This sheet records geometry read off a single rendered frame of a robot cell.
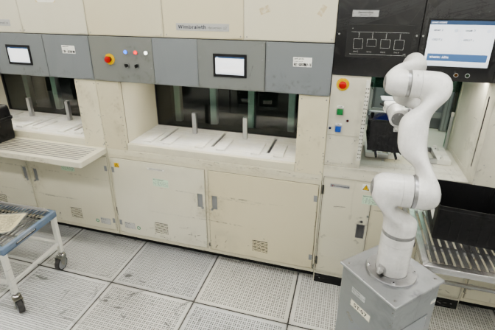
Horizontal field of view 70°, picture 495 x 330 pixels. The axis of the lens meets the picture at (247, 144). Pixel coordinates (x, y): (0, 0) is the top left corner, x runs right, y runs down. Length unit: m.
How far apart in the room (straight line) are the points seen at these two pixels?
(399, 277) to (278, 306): 1.05
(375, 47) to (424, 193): 0.86
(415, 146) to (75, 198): 2.48
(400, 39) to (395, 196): 0.88
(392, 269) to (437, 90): 0.68
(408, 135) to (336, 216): 1.05
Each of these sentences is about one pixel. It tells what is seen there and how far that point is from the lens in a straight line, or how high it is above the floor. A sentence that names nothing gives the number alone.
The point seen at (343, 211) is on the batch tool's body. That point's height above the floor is 0.58.
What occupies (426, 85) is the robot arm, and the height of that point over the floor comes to 1.49.
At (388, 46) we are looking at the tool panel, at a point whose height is 1.56.
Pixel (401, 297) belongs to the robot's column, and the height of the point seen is 0.76.
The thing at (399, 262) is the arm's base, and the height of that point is 0.85.
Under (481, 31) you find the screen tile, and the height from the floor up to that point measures 1.64.
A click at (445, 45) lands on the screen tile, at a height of 1.57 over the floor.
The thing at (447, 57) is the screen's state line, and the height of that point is 1.51.
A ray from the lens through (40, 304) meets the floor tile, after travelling 2.74.
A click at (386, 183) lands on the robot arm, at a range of 1.34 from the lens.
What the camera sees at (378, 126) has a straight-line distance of 2.03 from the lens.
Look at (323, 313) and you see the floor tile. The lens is 2.42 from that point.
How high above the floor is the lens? 1.76
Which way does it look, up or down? 22 degrees down
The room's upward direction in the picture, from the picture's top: straight up
